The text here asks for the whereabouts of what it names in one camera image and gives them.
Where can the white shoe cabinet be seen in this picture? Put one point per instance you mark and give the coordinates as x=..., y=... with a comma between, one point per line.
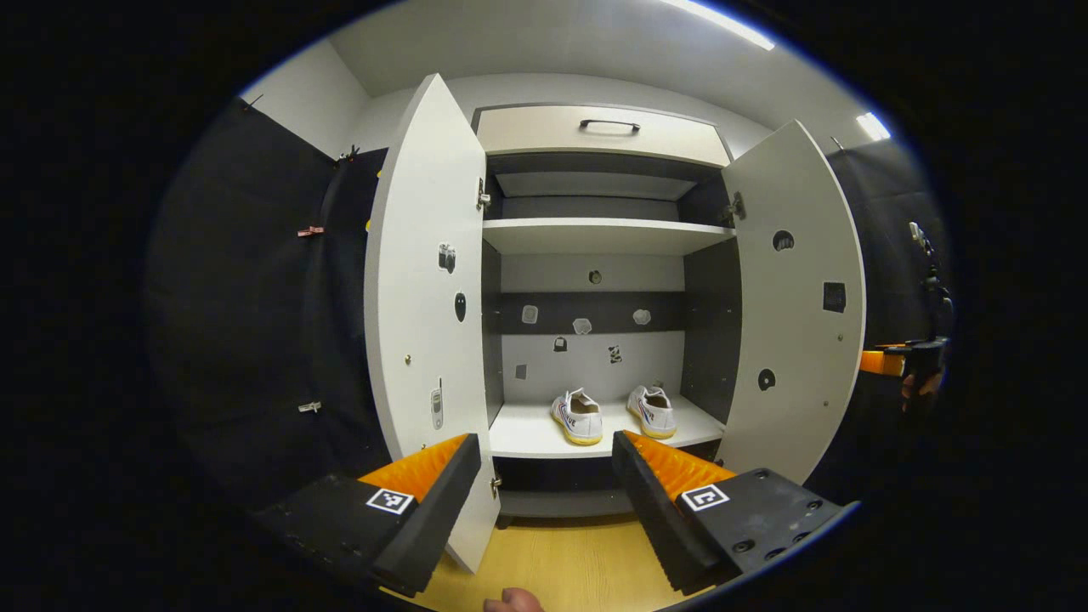
x=527, y=429

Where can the white cabinet drawer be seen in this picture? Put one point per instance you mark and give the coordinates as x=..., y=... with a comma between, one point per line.
x=527, y=132

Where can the white canvas shoe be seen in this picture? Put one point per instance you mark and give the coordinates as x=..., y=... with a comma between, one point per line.
x=653, y=412
x=578, y=416

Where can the small ceiling light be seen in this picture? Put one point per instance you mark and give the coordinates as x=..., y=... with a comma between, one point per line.
x=873, y=127

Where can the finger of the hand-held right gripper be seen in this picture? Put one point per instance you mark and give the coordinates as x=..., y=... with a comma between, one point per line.
x=871, y=364

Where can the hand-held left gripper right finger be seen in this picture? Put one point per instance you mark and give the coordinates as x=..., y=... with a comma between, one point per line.
x=654, y=518

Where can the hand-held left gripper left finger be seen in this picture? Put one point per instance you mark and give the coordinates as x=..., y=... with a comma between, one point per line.
x=433, y=518

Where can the black cloth clip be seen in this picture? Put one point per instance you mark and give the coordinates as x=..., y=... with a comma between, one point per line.
x=252, y=102
x=348, y=154

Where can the white shoe cabinet door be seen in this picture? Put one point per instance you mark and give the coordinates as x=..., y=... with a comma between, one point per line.
x=416, y=323
x=799, y=340

